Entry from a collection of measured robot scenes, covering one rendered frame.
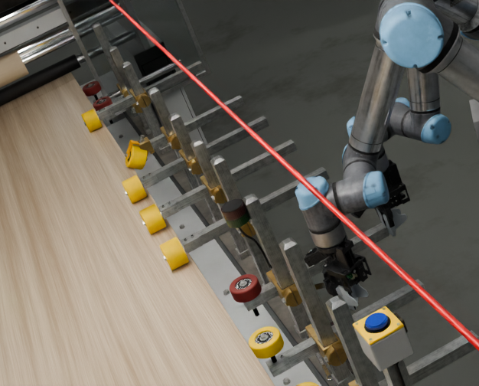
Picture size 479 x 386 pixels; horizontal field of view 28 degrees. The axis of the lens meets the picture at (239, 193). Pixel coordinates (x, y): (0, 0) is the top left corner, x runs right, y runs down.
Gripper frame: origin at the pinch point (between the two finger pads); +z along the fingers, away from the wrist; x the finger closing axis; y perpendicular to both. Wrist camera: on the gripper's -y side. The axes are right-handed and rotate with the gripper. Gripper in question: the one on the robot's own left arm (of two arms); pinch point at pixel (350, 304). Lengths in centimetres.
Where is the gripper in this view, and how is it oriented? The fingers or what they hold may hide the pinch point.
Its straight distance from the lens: 230.3
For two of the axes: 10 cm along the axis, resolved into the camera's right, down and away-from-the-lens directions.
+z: 3.5, 8.1, 4.7
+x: 7.0, -5.6, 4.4
